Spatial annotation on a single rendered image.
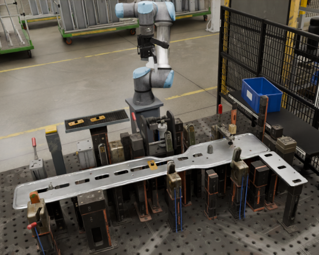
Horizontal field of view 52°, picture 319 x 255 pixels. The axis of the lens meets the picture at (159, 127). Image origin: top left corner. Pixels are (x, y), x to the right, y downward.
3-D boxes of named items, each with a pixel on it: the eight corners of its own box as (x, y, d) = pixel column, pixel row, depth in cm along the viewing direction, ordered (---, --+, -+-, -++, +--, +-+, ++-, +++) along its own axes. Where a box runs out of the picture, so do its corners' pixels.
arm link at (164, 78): (152, 87, 225) (154, 3, 216) (174, 88, 222) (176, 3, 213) (149, 88, 213) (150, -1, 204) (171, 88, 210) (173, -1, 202)
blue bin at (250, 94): (256, 114, 217) (258, 95, 210) (240, 95, 243) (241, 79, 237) (280, 111, 218) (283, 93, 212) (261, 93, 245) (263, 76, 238)
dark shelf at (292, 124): (307, 158, 176) (308, 154, 175) (227, 95, 252) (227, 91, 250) (341, 150, 181) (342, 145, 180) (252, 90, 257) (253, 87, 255)
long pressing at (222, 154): (11, 215, 152) (10, 213, 151) (14, 185, 170) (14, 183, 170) (273, 152, 185) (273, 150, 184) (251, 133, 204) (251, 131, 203)
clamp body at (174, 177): (171, 236, 173) (168, 184, 156) (163, 219, 184) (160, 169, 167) (187, 231, 176) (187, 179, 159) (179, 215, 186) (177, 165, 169)
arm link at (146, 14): (154, 0, 165) (151, 3, 158) (155, 22, 171) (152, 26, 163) (139, 0, 167) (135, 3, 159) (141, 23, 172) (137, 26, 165)
